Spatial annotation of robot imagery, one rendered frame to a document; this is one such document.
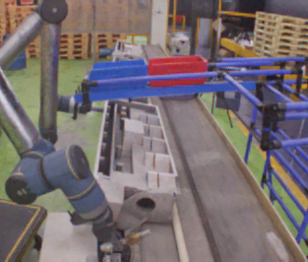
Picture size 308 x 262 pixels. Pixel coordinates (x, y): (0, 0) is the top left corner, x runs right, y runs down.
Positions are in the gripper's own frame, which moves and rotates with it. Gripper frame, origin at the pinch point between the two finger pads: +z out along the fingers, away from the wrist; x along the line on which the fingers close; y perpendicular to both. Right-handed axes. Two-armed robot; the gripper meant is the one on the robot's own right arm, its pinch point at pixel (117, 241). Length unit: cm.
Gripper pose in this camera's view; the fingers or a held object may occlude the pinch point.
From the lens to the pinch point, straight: 108.7
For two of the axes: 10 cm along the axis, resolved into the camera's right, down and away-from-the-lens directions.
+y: 9.2, -3.8, -0.9
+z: 3.9, 8.3, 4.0
